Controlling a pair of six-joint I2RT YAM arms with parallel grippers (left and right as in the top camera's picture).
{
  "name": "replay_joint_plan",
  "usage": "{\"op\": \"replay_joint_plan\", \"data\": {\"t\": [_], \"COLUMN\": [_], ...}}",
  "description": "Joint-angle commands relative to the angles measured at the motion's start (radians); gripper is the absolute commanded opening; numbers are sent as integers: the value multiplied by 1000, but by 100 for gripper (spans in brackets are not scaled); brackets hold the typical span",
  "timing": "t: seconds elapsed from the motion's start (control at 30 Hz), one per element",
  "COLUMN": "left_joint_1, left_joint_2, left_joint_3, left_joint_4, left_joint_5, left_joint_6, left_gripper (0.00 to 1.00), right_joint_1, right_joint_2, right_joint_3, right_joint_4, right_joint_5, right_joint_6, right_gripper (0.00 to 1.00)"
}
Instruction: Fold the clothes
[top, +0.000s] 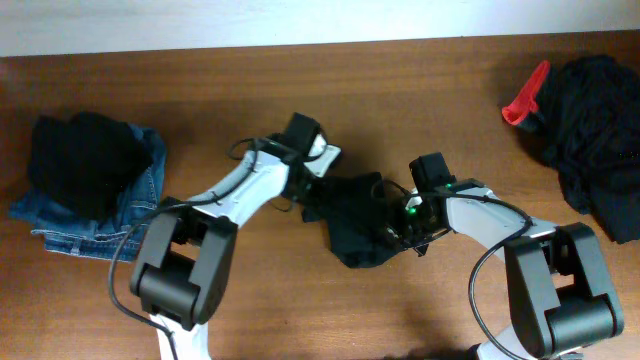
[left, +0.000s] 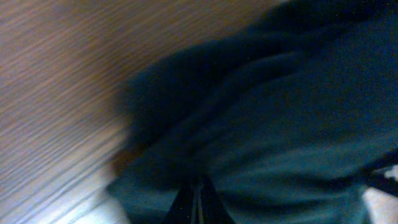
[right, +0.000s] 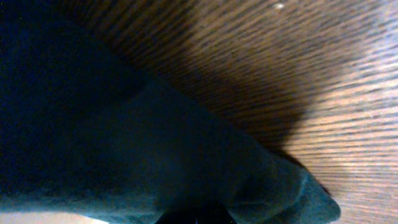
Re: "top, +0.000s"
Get black Nike t-shirt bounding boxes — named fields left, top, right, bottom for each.
left=302, top=172, right=429, bottom=269

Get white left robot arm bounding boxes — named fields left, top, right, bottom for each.
left=130, top=136, right=342, bottom=359

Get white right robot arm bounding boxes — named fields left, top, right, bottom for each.
left=393, top=179, right=624, bottom=359

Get red garment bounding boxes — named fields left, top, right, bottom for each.
left=501, top=60, right=552, bottom=126

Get black clothes pile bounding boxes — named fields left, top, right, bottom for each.
left=514, top=55, right=639, bottom=244

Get folded black garment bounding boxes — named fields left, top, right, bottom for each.
left=28, top=112, right=153, bottom=220

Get folded blue jeans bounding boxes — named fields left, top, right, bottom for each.
left=9, top=124, right=167, bottom=260

